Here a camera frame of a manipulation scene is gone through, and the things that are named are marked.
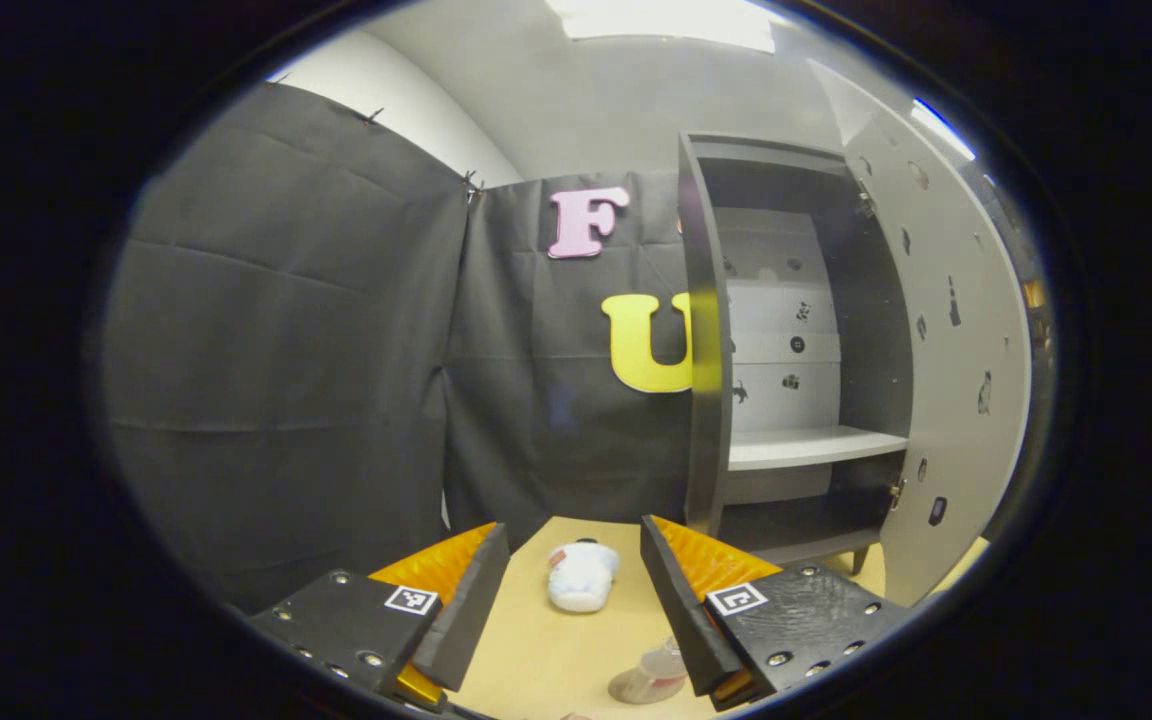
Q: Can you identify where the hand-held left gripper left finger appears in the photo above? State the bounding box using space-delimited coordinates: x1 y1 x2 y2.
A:
246 521 513 708

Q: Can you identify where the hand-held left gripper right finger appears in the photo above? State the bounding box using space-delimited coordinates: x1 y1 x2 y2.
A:
638 514 914 714

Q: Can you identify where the clear plastic bottle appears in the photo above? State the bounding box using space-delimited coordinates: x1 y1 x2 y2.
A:
628 636 688 691

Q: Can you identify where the dark grey cabinet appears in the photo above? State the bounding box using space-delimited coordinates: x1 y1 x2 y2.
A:
676 130 915 578

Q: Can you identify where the grey cabinet door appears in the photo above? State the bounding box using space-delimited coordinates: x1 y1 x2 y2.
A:
804 56 1034 609

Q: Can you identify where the white plush toy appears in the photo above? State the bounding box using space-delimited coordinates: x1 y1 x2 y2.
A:
545 539 622 615

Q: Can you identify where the black backdrop cloth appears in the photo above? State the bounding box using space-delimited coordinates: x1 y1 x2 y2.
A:
94 80 699 613

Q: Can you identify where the small ceiling light panel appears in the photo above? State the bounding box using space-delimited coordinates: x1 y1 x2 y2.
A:
909 96 979 163

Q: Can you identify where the large ceiling light panel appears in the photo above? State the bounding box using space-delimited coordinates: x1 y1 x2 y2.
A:
544 0 779 55

